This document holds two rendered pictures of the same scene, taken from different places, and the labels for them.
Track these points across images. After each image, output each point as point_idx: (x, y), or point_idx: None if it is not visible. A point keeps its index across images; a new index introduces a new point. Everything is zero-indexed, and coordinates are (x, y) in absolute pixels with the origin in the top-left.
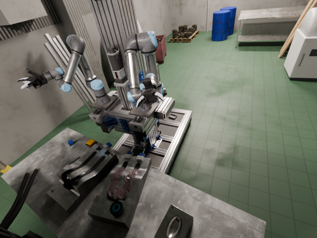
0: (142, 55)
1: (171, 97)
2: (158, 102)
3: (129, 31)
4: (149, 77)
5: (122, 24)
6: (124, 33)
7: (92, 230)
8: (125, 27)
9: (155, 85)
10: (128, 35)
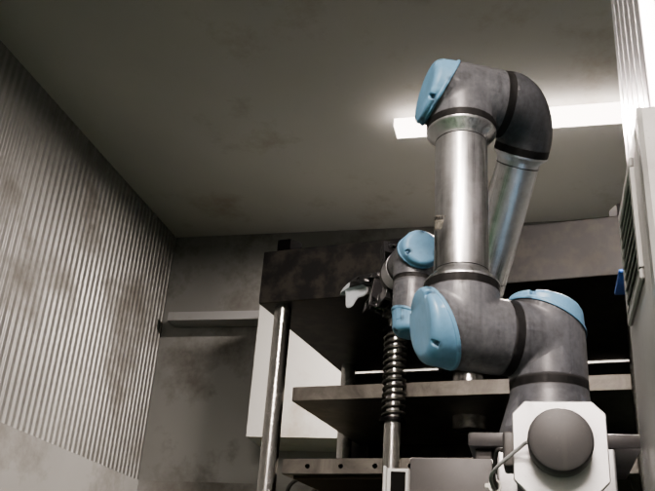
0: (644, 91)
1: (414, 458)
2: (364, 310)
3: (620, 1)
4: (383, 242)
5: (612, 0)
6: (615, 36)
7: None
8: (614, 1)
9: (382, 266)
10: (619, 26)
